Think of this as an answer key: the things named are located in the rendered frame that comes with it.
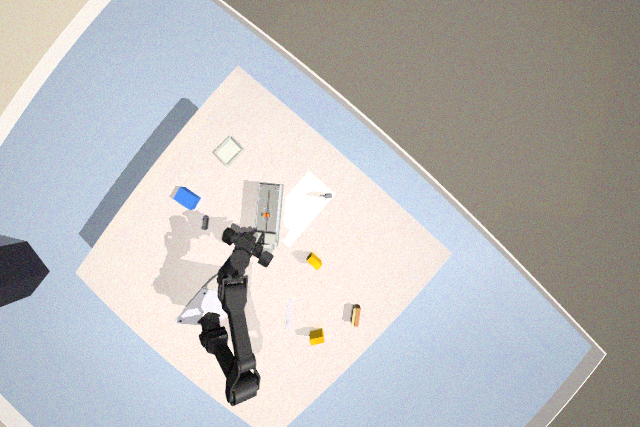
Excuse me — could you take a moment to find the blue box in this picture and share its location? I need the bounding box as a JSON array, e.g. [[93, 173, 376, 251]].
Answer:
[[173, 187, 201, 210]]

